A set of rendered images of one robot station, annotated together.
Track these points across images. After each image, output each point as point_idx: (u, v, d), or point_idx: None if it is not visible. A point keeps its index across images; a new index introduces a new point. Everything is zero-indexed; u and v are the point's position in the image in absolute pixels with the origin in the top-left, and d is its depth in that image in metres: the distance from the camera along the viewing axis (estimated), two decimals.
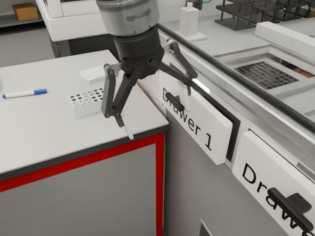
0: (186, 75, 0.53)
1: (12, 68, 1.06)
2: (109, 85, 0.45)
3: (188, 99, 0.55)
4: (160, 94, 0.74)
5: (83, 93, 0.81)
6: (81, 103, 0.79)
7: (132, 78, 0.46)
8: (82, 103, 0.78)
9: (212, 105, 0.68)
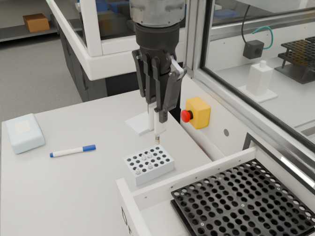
0: None
1: (51, 114, 0.99)
2: (135, 66, 0.52)
3: (155, 123, 0.54)
4: (120, 209, 0.57)
5: (141, 157, 0.74)
6: None
7: (144, 67, 0.49)
8: None
9: None
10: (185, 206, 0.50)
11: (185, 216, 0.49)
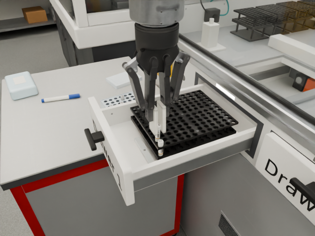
0: (167, 96, 0.54)
1: (44, 74, 1.16)
2: (133, 82, 0.47)
3: (165, 121, 0.55)
4: (93, 124, 0.74)
5: (158, 128, 0.56)
6: (160, 146, 0.58)
7: (152, 74, 0.47)
8: (163, 144, 0.58)
9: (139, 138, 0.68)
10: (139, 114, 0.67)
11: (138, 120, 0.66)
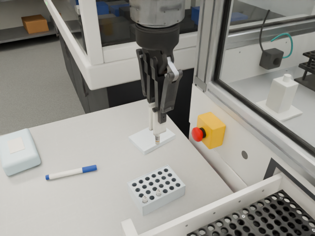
0: None
1: (48, 128, 0.90)
2: (138, 64, 0.52)
3: (153, 123, 0.54)
4: None
5: None
6: None
7: (144, 66, 0.49)
8: None
9: None
10: None
11: None
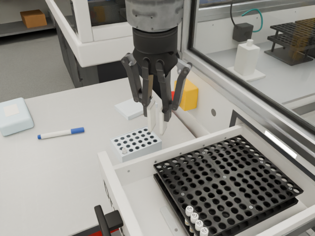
0: (169, 102, 0.52)
1: (41, 99, 0.98)
2: (127, 73, 0.49)
3: (161, 124, 0.54)
4: (103, 183, 0.56)
5: (199, 228, 0.41)
6: None
7: (142, 73, 0.47)
8: (207, 234, 0.41)
9: (167, 208, 0.51)
10: (167, 177, 0.50)
11: (167, 187, 0.48)
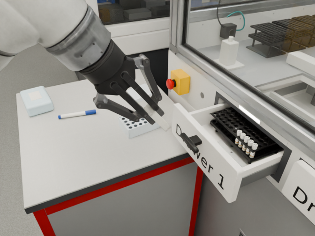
0: (151, 99, 0.52)
1: (57, 88, 1.15)
2: (111, 110, 0.48)
3: (162, 120, 0.55)
4: (173, 128, 0.80)
5: (251, 143, 0.64)
6: (254, 149, 0.64)
7: (121, 95, 0.47)
8: (257, 147, 0.64)
9: (222, 141, 0.74)
10: (223, 120, 0.73)
11: (224, 124, 0.72)
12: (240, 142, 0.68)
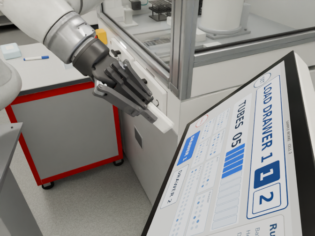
0: (144, 99, 0.56)
1: (27, 46, 1.70)
2: (112, 93, 0.49)
3: (162, 113, 0.55)
4: (113, 54, 1.38)
5: None
6: None
7: (116, 79, 0.51)
8: None
9: None
10: None
11: None
12: None
